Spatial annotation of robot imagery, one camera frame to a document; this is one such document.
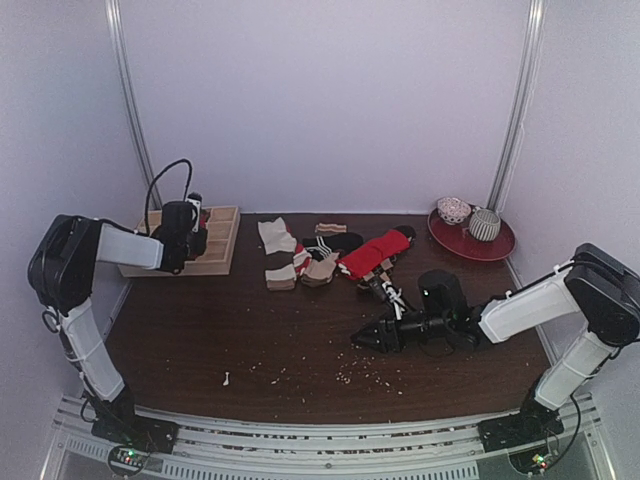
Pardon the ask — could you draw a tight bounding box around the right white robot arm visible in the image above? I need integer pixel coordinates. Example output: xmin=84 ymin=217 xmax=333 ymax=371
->
xmin=351 ymin=243 xmax=639 ymax=451

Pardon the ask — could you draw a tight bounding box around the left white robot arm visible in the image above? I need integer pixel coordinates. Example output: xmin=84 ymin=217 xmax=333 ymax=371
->
xmin=27 ymin=193 xmax=207 ymax=444

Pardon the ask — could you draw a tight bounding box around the wooden compartment tray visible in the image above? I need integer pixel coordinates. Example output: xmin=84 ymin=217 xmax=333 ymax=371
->
xmin=118 ymin=206 xmax=240 ymax=278

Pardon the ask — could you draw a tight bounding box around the argyle brown sock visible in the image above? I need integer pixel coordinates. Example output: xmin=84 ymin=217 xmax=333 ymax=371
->
xmin=356 ymin=255 xmax=399 ymax=294

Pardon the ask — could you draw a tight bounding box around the red folded sock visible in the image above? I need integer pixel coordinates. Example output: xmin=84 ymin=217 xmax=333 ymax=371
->
xmin=337 ymin=225 xmax=416 ymax=280

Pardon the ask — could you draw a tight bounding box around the red round plate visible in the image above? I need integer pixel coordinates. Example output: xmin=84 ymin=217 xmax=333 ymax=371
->
xmin=427 ymin=209 xmax=516 ymax=262

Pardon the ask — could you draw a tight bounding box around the tan sock pair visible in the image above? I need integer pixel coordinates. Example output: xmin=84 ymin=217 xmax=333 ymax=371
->
xmin=300 ymin=252 xmax=339 ymax=288

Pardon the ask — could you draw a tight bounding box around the beige white folded sock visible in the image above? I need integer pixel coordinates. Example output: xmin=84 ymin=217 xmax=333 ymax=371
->
xmin=258 ymin=217 xmax=297 ymax=255

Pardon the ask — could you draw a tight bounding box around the beige brown sock pile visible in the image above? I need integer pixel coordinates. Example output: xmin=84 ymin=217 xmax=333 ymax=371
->
xmin=265 ymin=264 xmax=297 ymax=291

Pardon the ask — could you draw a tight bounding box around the striped ceramic cup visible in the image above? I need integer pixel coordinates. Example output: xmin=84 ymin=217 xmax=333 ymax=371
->
xmin=469 ymin=208 xmax=501 ymax=242

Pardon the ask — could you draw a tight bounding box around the black white striped sock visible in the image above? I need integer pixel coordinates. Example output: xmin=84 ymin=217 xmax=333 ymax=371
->
xmin=302 ymin=232 xmax=364 ymax=261

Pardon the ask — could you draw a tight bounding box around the red white striped sock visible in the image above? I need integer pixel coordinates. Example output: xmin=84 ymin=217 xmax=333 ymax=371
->
xmin=293 ymin=243 xmax=313 ymax=278

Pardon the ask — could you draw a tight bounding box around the white patterned bowl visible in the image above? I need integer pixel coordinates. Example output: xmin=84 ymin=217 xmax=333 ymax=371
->
xmin=437 ymin=197 xmax=472 ymax=225

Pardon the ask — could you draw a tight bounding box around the small striped folded sock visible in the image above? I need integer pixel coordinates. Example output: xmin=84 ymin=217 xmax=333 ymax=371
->
xmin=314 ymin=223 xmax=348 ymax=235

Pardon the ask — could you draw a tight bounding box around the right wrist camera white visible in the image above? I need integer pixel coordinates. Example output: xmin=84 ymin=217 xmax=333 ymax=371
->
xmin=366 ymin=276 xmax=409 ymax=320

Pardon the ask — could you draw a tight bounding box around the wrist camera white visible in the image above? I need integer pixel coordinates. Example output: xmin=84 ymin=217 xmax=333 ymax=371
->
xmin=186 ymin=192 xmax=202 ymax=234
xmin=366 ymin=276 xmax=409 ymax=320

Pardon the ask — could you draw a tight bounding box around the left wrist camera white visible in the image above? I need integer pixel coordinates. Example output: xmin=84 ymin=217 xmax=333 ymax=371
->
xmin=186 ymin=192 xmax=202 ymax=234

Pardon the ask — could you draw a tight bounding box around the left black cable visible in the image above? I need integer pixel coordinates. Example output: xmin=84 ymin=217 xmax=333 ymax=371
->
xmin=144 ymin=158 xmax=196 ymax=236

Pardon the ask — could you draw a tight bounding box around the metal base rail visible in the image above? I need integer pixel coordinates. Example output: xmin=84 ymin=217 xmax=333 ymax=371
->
xmin=39 ymin=395 xmax=620 ymax=479

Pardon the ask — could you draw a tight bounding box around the left aluminium frame post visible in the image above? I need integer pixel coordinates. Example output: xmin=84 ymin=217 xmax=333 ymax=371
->
xmin=105 ymin=0 xmax=162 ymax=209

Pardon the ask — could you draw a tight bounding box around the aluminium frame post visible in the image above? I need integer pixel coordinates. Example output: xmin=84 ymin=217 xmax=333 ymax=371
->
xmin=487 ymin=0 xmax=547 ymax=213
xmin=105 ymin=0 xmax=162 ymax=209

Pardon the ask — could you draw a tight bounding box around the right aluminium frame post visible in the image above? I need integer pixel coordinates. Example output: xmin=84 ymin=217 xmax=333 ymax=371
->
xmin=487 ymin=0 xmax=547 ymax=213

